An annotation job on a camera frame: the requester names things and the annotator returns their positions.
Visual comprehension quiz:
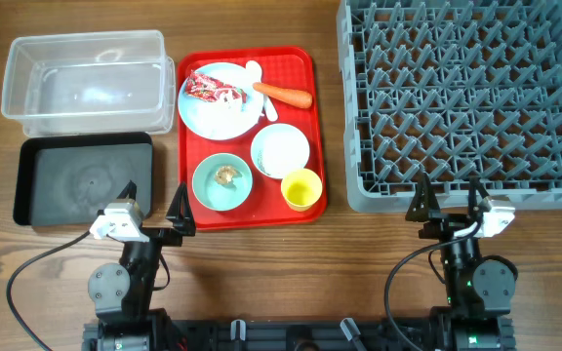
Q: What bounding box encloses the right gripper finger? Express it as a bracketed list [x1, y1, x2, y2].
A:
[405, 173, 441, 222]
[467, 176, 490, 215]

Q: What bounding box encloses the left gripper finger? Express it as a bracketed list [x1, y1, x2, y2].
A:
[165, 182, 194, 229]
[117, 180, 138, 200]

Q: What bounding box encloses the mint green bowl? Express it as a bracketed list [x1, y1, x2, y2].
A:
[191, 153, 254, 212]

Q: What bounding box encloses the brown food scrap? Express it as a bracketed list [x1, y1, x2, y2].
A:
[214, 165, 242, 185]

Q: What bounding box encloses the white rice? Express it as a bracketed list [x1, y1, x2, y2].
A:
[260, 133, 307, 178]

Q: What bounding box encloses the light blue bowl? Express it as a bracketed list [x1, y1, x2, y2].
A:
[251, 124, 310, 179]

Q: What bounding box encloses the white tissue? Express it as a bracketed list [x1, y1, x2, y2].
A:
[218, 90, 248, 111]

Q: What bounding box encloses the yellow plastic cup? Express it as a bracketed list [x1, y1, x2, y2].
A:
[281, 169, 324, 212]

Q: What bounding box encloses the red snack wrapper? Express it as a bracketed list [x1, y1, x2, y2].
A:
[184, 72, 246, 102]

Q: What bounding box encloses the orange carrot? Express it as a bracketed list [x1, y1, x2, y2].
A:
[253, 82, 313, 109]

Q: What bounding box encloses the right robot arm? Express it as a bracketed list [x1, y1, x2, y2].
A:
[405, 175, 518, 351]

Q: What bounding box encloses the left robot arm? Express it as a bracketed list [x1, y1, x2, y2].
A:
[81, 181, 196, 351]

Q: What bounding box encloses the black waste tray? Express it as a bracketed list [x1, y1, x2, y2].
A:
[13, 132, 153, 226]

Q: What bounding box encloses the grey dishwasher rack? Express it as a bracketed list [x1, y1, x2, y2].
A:
[336, 1, 562, 213]

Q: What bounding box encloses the clear plastic waste bin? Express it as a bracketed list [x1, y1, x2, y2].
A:
[1, 30, 176, 137]

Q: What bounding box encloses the large light blue plate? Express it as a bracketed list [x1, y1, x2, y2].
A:
[178, 62, 263, 140]

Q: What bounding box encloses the white plastic spoon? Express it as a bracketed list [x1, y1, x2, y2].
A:
[245, 60, 278, 122]

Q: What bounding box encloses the red serving tray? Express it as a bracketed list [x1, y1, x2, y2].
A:
[177, 46, 327, 231]

